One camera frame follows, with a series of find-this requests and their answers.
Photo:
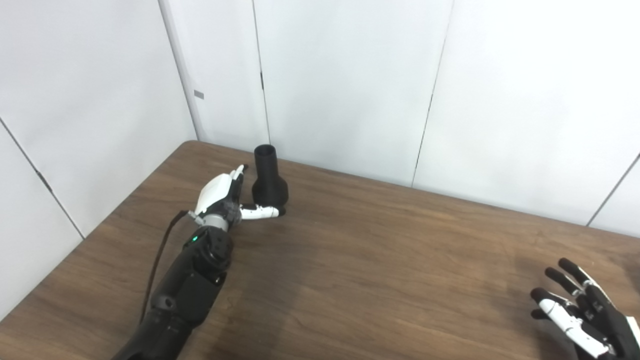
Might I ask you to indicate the black funnel-shaped nozzle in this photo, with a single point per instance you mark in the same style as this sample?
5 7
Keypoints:
269 185

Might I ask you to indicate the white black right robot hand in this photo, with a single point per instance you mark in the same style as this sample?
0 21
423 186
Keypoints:
607 320

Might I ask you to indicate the black wall panel hinge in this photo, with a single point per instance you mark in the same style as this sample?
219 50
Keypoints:
44 181
261 80

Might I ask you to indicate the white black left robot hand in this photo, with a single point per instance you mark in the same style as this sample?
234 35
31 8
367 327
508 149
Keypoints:
214 192

